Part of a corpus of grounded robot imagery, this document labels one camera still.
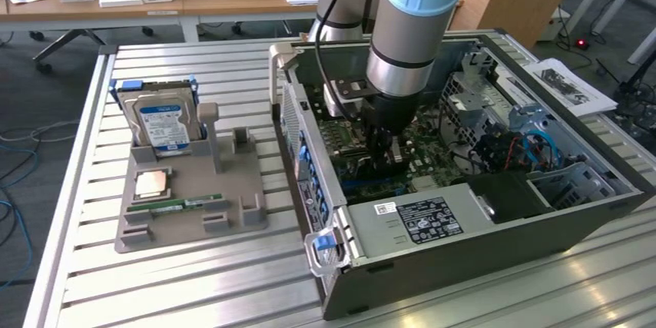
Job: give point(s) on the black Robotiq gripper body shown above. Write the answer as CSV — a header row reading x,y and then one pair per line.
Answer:
x,y
392,113

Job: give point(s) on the green expansion card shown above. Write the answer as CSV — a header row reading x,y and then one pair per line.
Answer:
x,y
359,168

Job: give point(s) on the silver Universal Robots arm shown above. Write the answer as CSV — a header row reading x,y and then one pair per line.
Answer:
x,y
404,36

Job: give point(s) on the CPU socket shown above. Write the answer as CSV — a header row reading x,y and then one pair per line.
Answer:
x,y
359,140

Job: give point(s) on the green motherboard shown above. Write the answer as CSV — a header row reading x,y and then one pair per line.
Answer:
x,y
425,159

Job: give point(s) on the blue expansion slot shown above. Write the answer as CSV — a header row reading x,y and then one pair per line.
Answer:
x,y
359,183

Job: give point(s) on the perforated metal drive cage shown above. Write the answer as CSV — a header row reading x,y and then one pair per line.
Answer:
x,y
476,113

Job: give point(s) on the grey power supply unit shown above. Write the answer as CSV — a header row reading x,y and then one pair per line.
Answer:
x,y
379,236

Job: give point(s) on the blue case latch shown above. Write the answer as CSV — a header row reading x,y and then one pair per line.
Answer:
x,y
323,247

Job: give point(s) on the open grey PC case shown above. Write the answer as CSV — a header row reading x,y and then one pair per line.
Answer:
x,y
461,266

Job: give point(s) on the printed paper manual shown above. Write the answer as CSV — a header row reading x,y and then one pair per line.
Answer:
x,y
579,90

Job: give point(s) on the green RAM stick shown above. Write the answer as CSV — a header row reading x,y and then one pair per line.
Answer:
x,y
176,203

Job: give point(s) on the hard disk in blue caddy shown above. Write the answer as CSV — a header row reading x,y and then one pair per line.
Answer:
x,y
161,128

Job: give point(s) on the copper-topped CPU chip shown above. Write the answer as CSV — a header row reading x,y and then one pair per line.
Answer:
x,y
151,185

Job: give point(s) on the grey plastic parts rack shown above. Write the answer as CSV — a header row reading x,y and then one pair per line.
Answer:
x,y
179,236

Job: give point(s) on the black equipment stand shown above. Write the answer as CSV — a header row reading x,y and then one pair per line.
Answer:
x,y
635,90

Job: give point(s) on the black wheeled desk leg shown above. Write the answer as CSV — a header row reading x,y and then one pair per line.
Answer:
x,y
61,42

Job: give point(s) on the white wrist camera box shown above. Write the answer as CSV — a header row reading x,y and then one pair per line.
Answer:
x,y
343,105

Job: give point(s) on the silver disk bay bracket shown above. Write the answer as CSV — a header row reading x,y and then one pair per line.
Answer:
x,y
579,186

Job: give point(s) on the switch with red light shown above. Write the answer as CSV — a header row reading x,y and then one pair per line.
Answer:
x,y
581,44

